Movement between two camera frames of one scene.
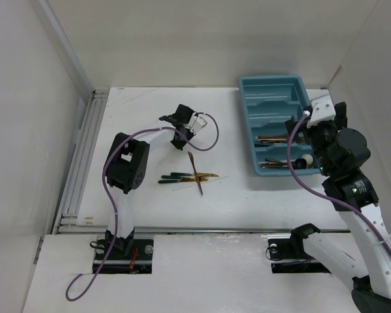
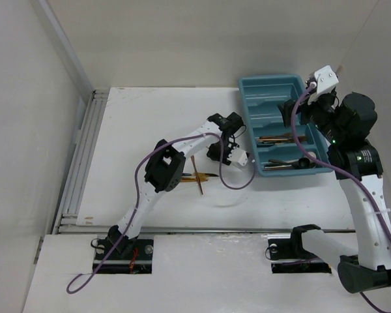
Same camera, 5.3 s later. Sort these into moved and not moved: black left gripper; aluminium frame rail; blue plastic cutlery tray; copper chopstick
Moved: black left gripper
Not moved: aluminium frame rail; copper chopstick; blue plastic cutlery tray
